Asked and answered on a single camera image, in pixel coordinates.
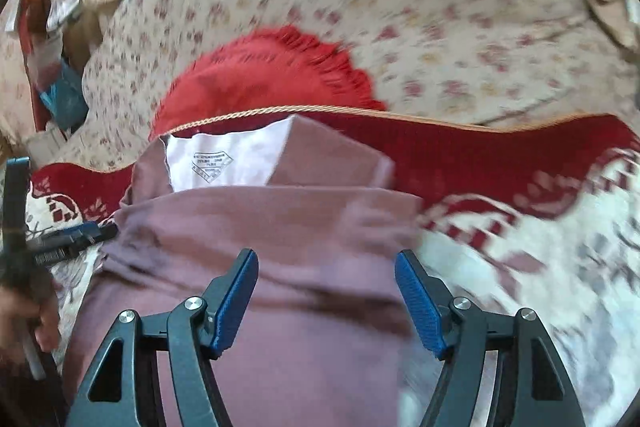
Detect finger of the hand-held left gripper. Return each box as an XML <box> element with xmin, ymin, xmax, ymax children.
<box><xmin>4</xmin><ymin>158</ymin><xmax>32</xmax><ymax>258</ymax></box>
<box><xmin>25</xmin><ymin>221</ymin><xmax>119</xmax><ymax>264</ymax></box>

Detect blue plastic bag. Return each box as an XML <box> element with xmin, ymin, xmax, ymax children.
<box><xmin>40</xmin><ymin>59</ymin><xmax>90</xmax><ymax>132</ymax></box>

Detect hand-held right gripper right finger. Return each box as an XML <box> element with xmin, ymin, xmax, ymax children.
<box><xmin>395</xmin><ymin>249</ymin><xmax>587</xmax><ymax>427</ymax></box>

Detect red and cream plush blanket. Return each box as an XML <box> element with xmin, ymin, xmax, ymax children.
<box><xmin>25</xmin><ymin>112</ymin><xmax>640</xmax><ymax>427</ymax></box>

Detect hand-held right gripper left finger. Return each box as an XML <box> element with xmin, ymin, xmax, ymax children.
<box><xmin>67</xmin><ymin>248</ymin><xmax>260</xmax><ymax>427</ymax></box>

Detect person's left hand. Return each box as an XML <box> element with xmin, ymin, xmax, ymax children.
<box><xmin>0</xmin><ymin>284</ymin><xmax>62</xmax><ymax>365</ymax></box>

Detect mauve long-sleeve shirt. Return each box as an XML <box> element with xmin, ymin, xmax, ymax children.
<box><xmin>62</xmin><ymin>114</ymin><xmax>426</xmax><ymax>427</ymax></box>

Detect red ruffled pillow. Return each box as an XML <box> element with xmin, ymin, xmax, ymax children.
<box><xmin>150</xmin><ymin>26</ymin><xmax>388</xmax><ymax>140</ymax></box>

